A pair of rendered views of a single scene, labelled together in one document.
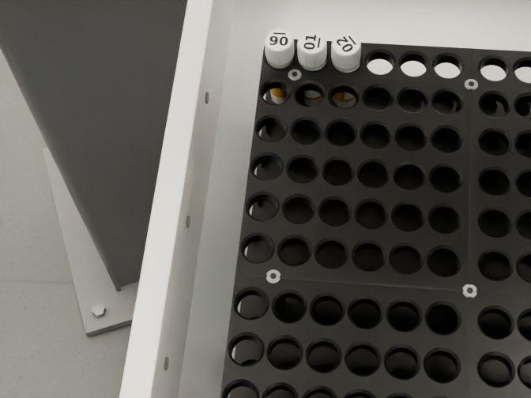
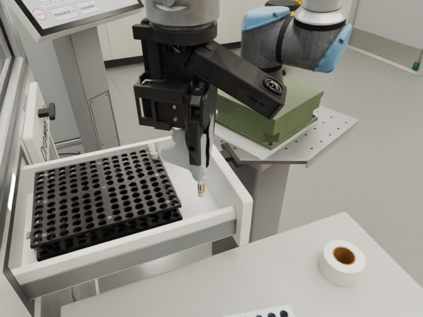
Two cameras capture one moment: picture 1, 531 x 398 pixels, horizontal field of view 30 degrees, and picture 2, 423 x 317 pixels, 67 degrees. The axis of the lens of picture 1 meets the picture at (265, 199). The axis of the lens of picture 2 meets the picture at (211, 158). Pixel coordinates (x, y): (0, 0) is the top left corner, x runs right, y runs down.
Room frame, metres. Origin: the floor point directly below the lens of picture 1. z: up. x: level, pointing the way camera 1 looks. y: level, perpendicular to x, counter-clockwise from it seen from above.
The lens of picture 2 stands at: (0.07, -0.52, 1.27)
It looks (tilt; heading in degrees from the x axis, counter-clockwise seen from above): 37 degrees down; 57
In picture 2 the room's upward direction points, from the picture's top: straight up
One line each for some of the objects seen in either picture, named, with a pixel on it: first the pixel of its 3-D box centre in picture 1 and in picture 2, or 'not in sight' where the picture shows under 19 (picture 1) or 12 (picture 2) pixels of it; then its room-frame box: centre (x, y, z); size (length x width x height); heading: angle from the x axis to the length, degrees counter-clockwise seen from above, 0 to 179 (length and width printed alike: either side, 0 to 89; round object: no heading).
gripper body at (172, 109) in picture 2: not in sight; (179, 75); (0.23, -0.20, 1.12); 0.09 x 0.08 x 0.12; 133
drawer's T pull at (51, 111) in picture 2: not in sight; (46, 112); (0.10, 0.26, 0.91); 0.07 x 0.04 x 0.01; 79
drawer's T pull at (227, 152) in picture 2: not in sight; (225, 156); (0.36, -0.12, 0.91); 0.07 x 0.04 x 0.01; 79
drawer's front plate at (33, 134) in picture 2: not in sight; (38, 126); (0.08, 0.26, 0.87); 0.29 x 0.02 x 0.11; 79
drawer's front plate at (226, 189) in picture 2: not in sight; (212, 172); (0.33, -0.11, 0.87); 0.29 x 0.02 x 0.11; 79
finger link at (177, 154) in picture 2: not in sight; (182, 157); (0.22, -0.21, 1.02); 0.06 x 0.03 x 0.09; 133
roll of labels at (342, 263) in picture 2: not in sight; (341, 262); (0.45, -0.35, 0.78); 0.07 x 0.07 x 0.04
